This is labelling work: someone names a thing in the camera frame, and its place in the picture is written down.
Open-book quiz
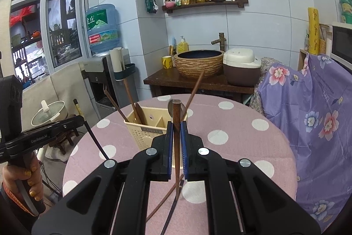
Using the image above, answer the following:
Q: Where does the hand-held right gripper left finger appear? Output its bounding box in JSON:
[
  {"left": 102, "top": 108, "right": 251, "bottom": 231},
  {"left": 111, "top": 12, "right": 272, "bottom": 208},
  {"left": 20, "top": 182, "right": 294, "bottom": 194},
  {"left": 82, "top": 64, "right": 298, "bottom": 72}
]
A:
[{"left": 31, "top": 121, "right": 174, "bottom": 235}]

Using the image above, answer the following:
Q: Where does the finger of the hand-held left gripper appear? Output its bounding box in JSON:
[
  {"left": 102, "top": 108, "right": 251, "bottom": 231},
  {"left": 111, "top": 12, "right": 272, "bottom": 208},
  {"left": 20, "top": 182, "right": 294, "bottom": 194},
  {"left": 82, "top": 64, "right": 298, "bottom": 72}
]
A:
[{"left": 55, "top": 115, "right": 85, "bottom": 140}]

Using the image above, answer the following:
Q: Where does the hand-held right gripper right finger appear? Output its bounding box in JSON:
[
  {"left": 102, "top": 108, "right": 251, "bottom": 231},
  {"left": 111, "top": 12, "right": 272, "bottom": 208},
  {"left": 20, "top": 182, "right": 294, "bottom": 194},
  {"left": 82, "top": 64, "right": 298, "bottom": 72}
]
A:
[{"left": 180, "top": 122, "right": 322, "bottom": 235}]

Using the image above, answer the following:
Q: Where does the black chopstick with gold band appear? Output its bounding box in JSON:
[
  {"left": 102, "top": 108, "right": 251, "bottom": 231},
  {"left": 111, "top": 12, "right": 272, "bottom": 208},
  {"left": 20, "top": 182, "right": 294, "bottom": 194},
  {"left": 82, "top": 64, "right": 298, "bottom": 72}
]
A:
[{"left": 73, "top": 99, "right": 111, "bottom": 162}]

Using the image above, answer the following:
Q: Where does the cream plastic utensil holder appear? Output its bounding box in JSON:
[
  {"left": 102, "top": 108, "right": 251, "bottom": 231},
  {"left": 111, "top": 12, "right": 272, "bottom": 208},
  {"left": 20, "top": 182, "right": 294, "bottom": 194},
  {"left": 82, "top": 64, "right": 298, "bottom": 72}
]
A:
[{"left": 124, "top": 106, "right": 189, "bottom": 151}]

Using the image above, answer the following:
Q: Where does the small metal spoon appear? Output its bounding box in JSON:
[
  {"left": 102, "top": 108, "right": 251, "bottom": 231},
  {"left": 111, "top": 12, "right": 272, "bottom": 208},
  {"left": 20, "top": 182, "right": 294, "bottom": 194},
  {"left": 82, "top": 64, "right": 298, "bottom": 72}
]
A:
[{"left": 167, "top": 99, "right": 181, "bottom": 122}]

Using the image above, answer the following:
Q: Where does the large metal spoon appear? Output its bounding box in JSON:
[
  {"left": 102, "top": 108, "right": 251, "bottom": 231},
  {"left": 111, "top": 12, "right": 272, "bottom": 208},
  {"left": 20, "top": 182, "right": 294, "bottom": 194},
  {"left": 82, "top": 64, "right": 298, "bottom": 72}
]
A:
[{"left": 103, "top": 85, "right": 130, "bottom": 122}]

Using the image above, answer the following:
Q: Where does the person's left hand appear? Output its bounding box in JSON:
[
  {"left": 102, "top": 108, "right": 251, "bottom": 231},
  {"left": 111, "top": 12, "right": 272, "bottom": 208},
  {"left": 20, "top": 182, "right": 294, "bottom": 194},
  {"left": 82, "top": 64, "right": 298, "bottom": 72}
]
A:
[{"left": 1, "top": 152, "right": 44, "bottom": 204}]

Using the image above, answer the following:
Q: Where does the wooden stool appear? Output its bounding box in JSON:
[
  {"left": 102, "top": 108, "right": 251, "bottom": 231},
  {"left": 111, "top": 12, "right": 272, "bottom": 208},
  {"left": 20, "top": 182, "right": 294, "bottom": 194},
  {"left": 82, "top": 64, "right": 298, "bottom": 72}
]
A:
[{"left": 47, "top": 114, "right": 83, "bottom": 155}]

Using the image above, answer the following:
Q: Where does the cream electric pot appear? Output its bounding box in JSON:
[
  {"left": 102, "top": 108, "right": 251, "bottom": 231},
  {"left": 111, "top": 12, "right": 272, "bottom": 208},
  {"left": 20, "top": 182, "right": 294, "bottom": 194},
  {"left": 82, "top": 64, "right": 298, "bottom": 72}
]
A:
[{"left": 31, "top": 100, "right": 69, "bottom": 127}]

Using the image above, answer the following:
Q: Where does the water dispenser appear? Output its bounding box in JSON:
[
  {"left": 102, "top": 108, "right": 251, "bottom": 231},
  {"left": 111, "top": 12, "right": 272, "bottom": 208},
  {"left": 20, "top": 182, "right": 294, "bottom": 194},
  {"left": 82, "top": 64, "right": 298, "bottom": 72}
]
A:
[{"left": 82, "top": 49, "right": 139, "bottom": 120}]

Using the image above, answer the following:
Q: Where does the dark wooden cabinet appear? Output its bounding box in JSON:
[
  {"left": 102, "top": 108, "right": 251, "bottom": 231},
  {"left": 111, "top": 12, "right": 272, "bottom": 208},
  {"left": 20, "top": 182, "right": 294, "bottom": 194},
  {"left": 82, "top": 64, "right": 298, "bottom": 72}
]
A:
[{"left": 143, "top": 68, "right": 255, "bottom": 103}]

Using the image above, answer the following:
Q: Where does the dark teal holder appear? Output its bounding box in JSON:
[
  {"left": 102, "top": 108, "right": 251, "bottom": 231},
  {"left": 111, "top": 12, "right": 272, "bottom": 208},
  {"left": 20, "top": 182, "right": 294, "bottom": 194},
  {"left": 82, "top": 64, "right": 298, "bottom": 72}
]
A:
[{"left": 115, "top": 63, "right": 136, "bottom": 82}]

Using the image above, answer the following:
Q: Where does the cream rolled paper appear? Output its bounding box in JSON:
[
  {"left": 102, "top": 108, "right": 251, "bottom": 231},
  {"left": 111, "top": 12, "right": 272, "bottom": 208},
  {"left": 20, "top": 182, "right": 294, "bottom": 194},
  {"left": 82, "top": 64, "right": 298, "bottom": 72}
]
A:
[{"left": 109, "top": 47, "right": 125, "bottom": 73}]

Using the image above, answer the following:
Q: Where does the ceramic sink basin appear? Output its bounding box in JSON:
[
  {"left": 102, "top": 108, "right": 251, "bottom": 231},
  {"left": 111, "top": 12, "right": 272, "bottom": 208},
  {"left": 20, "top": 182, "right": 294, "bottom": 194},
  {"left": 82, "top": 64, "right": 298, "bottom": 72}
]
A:
[{"left": 174, "top": 50, "right": 224, "bottom": 78}]

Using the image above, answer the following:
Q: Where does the grey patterned cloth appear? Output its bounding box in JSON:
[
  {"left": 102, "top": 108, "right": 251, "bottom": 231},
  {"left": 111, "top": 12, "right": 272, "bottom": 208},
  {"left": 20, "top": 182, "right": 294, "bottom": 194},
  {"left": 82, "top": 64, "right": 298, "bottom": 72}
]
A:
[{"left": 249, "top": 57, "right": 275, "bottom": 114}]

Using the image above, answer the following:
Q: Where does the window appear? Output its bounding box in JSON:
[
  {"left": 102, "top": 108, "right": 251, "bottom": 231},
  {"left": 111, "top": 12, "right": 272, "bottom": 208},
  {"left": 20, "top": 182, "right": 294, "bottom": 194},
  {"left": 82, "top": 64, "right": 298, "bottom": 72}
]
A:
[{"left": 9, "top": 0, "right": 88, "bottom": 78}]

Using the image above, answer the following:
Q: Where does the yellow soap dispenser bottle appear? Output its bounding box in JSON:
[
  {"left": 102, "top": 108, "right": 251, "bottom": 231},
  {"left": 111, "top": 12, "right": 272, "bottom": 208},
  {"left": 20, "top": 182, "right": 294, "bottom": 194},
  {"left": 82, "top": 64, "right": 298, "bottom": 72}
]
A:
[{"left": 177, "top": 36, "right": 189, "bottom": 54}]

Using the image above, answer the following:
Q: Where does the blue water jug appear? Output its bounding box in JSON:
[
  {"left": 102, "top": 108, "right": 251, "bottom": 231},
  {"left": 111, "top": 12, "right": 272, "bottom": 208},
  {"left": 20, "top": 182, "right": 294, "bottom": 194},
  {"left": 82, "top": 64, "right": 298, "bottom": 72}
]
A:
[{"left": 85, "top": 4, "right": 121, "bottom": 53}]

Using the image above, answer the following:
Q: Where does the white and brown rice cooker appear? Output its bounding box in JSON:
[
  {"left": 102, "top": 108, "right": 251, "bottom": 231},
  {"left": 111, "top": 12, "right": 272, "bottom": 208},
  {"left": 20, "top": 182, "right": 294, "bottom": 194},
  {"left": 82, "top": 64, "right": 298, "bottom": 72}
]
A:
[{"left": 223, "top": 48, "right": 262, "bottom": 87}]

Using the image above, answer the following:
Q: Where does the bamboo style faucet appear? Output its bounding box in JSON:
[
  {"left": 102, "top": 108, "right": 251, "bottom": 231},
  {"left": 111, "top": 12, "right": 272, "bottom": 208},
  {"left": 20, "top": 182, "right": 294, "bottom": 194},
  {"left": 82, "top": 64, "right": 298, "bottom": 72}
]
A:
[{"left": 211, "top": 33, "right": 227, "bottom": 52}]

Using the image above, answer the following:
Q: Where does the purple floral cloth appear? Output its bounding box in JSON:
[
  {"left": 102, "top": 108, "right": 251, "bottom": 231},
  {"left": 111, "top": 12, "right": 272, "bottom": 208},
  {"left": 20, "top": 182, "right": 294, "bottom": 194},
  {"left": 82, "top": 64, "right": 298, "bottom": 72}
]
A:
[{"left": 258, "top": 53, "right": 352, "bottom": 224}]

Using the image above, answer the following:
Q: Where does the green hanging packet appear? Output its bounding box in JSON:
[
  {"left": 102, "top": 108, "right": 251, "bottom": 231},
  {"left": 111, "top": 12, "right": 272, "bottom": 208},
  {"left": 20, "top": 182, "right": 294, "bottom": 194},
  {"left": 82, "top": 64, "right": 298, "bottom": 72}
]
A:
[{"left": 144, "top": 0, "right": 159, "bottom": 14}]

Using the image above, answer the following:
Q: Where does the light wooden shelf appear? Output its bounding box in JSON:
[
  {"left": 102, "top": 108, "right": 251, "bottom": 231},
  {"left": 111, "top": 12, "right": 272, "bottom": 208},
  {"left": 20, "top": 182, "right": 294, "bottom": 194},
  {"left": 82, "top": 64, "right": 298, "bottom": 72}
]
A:
[{"left": 298, "top": 24, "right": 333, "bottom": 72}]

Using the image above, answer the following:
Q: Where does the yellow roll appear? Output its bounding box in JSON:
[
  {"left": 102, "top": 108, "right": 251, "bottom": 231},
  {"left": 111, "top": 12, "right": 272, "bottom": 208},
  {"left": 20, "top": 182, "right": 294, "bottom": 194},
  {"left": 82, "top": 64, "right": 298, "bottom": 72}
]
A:
[{"left": 307, "top": 7, "right": 320, "bottom": 55}]

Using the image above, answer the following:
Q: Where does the white microwave oven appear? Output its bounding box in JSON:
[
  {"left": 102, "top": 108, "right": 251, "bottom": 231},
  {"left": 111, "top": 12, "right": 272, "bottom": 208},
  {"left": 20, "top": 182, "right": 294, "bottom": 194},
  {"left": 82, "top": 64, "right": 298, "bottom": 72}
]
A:
[{"left": 330, "top": 22, "right": 352, "bottom": 73}]

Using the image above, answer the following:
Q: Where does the stack of green noodle cups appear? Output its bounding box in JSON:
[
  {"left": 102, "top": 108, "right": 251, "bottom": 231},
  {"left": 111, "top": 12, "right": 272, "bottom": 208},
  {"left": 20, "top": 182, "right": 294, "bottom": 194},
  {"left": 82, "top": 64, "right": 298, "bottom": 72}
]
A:
[{"left": 337, "top": 0, "right": 352, "bottom": 25}]

